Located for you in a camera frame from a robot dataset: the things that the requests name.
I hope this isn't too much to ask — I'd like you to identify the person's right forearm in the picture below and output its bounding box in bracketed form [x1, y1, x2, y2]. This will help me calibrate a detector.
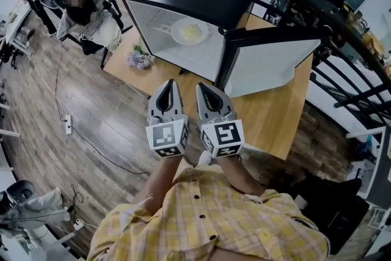
[213, 154, 266, 197]

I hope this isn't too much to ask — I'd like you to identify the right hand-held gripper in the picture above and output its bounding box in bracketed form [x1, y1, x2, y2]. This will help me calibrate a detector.
[195, 82, 245, 159]

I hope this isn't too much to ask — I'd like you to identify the black bag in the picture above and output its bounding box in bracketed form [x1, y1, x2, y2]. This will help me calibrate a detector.
[291, 173, 371, 255]

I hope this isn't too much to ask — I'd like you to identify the yellow food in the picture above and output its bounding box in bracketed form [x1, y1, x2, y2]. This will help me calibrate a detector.
[180, 24, 204, 40]

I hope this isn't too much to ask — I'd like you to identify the person's white shoe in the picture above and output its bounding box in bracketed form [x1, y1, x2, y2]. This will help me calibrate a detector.
[197, 150, 213, 167]

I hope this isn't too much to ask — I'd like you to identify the white round plate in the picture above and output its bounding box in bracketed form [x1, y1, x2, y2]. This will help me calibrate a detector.
[170, 17, 210, 46]

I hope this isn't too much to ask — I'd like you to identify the person's left forearm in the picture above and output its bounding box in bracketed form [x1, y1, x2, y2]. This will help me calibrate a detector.
[131, 155, 181, 216]

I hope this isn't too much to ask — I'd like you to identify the black floor cable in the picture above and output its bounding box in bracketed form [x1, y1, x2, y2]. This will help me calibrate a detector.
[54, 39, 149, 175]

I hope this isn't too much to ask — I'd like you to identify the grey cloth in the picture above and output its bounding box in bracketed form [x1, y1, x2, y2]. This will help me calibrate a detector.
[0, 187, 71, 230]

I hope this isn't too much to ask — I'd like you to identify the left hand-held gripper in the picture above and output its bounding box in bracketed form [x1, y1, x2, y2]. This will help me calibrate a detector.
[145, 79, 189, 158]

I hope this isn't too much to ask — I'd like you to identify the black metal railing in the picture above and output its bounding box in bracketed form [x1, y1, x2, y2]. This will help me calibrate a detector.
[238, 0, 391, 132]

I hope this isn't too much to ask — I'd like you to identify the purple flower bouquet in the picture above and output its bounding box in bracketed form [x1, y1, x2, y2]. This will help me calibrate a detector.
[126, 42, 153, 70]

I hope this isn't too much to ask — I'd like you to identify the grey round device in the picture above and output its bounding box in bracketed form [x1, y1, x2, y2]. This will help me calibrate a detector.
[0, 179, 35, 215]

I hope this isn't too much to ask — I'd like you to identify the person's yellow plaid shirt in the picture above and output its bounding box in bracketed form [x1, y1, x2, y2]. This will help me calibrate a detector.
[87, 166, 331, 261]

